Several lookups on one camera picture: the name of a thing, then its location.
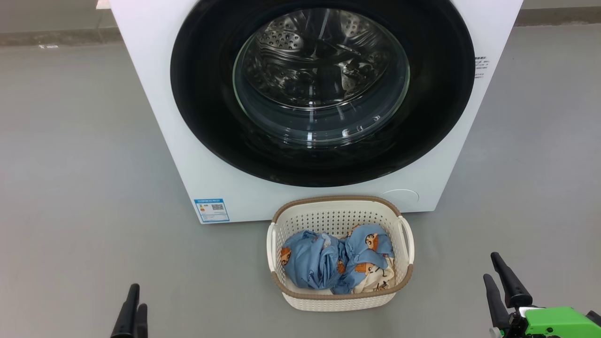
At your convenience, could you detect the round white filter cover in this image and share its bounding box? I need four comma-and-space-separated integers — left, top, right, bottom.
381, 189, 419, 206

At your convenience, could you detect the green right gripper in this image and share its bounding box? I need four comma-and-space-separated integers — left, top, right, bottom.
483, 252, 601, 338

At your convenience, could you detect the blue garment with orange print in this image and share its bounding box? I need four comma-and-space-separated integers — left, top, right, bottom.
280, 224, 395, 295

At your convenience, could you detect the blue energy label sticker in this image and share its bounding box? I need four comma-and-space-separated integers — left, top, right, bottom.
194, 198, 230, 223

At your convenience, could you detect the steel washing machine drum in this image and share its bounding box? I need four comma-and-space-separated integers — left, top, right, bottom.
235, 7, 409, 141

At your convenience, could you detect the cream perforated laundry basket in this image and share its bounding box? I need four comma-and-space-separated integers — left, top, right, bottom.
266, 196, 416, 312

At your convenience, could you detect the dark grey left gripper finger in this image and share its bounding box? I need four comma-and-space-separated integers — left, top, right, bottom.
136, 304, 148, 338
110, 284, 140, 338

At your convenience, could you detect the white front-load washing machine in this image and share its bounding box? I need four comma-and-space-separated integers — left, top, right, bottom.
109, 0, 524, 224

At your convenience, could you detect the black round glass washer door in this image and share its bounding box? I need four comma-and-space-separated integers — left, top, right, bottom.
170, 0, 476, 188

